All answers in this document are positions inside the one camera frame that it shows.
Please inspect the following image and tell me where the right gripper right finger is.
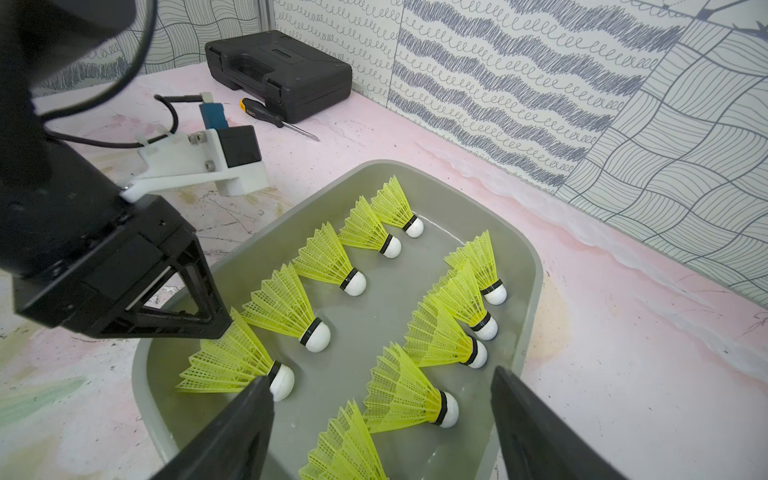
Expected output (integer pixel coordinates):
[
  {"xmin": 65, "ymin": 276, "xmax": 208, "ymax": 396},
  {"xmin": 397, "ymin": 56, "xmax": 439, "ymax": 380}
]
[{"xmin": 491, "ymin": 366, "xmax": 623, "ymax": 479}]

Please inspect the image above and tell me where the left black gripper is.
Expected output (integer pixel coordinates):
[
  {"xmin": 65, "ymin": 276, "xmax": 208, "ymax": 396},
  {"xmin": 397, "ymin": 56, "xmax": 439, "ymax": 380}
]
[{"xmin": 1, "ymin": 141, "xmax": 232, "ymax": 339}]

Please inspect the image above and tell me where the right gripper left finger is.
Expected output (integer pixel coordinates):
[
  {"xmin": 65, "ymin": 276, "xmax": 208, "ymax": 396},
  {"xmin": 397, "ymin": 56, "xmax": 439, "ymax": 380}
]
[{"xmin": 154, "ymin": 377, "xmax": 274, "ymax": 479}]

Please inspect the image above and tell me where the yellow shuttlecock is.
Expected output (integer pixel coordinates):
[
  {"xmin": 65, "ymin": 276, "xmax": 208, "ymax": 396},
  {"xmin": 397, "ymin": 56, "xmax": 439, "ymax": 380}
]
[
  {"xmin": 371, "ymin": 176, "xmax": 424, "ymax": 238},
  {"xmin": 241, "ymin": 263, "xmax": 331, "ymax": 353},
  {"xmin": 292, "ymin": 222, "xmax": 367, "ymax": 297},
  {"xmin": 338, "ymin": 196, "xmax": 402, "ymax": 259},
  {"xmin": 404, "ymin": 295, "xmax": 488, "ymax": 369},
  {"xmin": 299, "ymin": 400, "xmax": 387, "ymax": 479},
  {"xmin": 427, "ymin": 262, "xmax": 499, "ymax": 341},
  {"xmin": 363, "ymin": 342, "xmax": 460, "ymax": 434},
  {"xmin": 176, "ymin": 308, "xmax": 295, "ymax": 402},
  {"xmin": 444, "ymin": 230, "xmax": 508, "ymax": 306}
]

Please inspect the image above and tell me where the grey plastic storage box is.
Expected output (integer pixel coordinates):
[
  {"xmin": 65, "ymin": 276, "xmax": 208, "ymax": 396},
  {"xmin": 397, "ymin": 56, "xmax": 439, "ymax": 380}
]
[{"xmin": 131, "ymin": 159, "xmax": 545, "ymax": 480}]

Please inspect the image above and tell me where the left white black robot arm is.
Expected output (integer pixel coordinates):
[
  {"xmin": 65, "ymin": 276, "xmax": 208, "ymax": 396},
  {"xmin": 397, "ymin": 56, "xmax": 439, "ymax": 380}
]
[{"xmin": 1, "ymin": 1, "xmax": 231, "ymax": 339}]

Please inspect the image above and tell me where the black yellow screwdriver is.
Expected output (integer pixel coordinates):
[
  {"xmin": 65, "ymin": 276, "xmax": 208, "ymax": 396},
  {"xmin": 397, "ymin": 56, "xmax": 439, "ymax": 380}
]
[{"xmin": 240, "ymin": 98, "xmax": 320, "ymax": 142}]

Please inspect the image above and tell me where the black plastic tool case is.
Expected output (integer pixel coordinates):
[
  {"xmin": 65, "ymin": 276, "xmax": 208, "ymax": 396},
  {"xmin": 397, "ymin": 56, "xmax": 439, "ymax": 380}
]
[{"xmin": 205, "ymin": 30, "xmax": 353, "ymax": 123}]

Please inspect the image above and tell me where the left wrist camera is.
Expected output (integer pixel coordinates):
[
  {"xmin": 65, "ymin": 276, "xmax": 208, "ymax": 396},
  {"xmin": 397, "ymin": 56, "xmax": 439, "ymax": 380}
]
[{"xmin": 121, "ymin": 101, "xmax": 269, "ymax": 203}]

